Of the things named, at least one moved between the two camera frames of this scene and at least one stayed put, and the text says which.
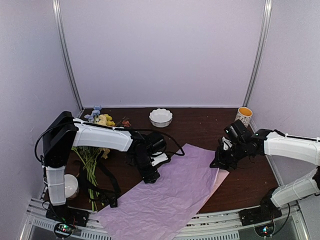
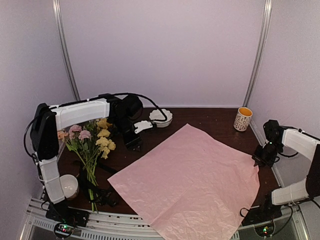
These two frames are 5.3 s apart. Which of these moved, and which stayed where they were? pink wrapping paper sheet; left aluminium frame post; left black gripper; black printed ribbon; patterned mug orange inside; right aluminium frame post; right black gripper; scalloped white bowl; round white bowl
Moved: black printed ribbon; right black gripper; left black gripper; pink wrapping paper sheet
Stayed: patterned mug orange inside; left aluminium frame post; scalloped white bowl; round white bowl; right aluminium frame post
